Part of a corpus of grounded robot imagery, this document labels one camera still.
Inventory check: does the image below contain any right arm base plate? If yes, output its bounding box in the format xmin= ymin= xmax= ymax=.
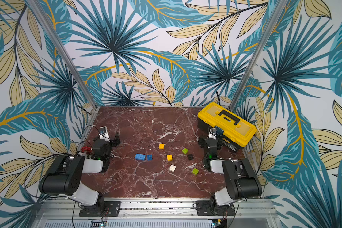
xmin=196 ymin=200 xmax=236 ymax=216

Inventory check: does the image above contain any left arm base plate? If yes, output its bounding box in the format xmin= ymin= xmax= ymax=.
xmin=79 ymin=201 xmax=121 ymax=217

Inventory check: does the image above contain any yellow black toolbox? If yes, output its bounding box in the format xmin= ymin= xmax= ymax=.
xmin=197 ymin=102 xmax=257 ymax=152

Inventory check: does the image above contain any aluminium front rail frame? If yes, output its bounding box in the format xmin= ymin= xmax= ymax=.
xmin=32 ymin=198 xmax=283 ymax=228

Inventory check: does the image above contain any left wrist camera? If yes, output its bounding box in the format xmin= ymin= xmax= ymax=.
xmin=99 ymin=126 xmax=110 ymax=142

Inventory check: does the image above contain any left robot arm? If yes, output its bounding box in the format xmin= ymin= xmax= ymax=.
xmin=39 ymin=134 xmax=121 ymax=217

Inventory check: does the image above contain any long light blue lego brick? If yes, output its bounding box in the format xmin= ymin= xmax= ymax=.
xmin=135 ymin=154 xmax=146 ymax=161

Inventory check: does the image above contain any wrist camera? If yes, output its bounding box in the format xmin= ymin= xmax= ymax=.
xmin=99 ymin=126 xmax=110 ymax=142
xmin=208 ymin=127 xmax=217 ymax=140

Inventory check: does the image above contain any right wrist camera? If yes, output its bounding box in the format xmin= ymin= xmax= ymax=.
xmin=208 ymin=127 xmax=217 ymax=140

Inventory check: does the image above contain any red emergency stop button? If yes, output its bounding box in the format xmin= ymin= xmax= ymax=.
xmin=80 ymin=146 xmax=92 ymax=156

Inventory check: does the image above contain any black lego brick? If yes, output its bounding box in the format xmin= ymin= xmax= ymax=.
xmin=187 ymin=154 xmax=194 ymax=160

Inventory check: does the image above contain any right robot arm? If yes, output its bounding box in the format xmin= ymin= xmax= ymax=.
xmin=196 ymin=138 xmax=262 ymax=216

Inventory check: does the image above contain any white lego brick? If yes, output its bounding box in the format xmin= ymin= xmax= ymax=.
xmin=169 ymin=165 xmax=176 ymax=173

